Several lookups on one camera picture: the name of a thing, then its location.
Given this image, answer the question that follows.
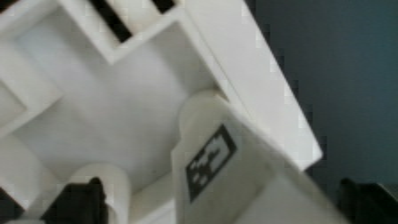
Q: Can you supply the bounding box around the white chair seat block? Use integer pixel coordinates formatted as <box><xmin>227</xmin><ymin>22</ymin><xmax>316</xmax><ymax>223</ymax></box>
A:
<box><xmin>0</xmin><ymin>0</ymin><xmax>321</xmax><ymax>224</ymax></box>

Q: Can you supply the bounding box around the white chair leg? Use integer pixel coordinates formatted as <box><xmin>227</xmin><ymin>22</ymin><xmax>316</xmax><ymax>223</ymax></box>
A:
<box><xmin>170</xmin><ymin>90</ymin><xmax>350</xmax><ymax>224</ymax></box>

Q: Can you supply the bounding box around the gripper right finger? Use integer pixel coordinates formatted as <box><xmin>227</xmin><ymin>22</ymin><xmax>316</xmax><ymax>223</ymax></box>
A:
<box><xmin>337</xmin><ymin>178</ymin><xmax>398</xmax><ymax>224</ymax></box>

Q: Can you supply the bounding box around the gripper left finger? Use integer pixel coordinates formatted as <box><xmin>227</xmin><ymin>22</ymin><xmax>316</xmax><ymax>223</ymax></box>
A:
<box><xmin>41</xmin><ymin>177</ymin><xmax>108</xmax><ymax>224</ymax></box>

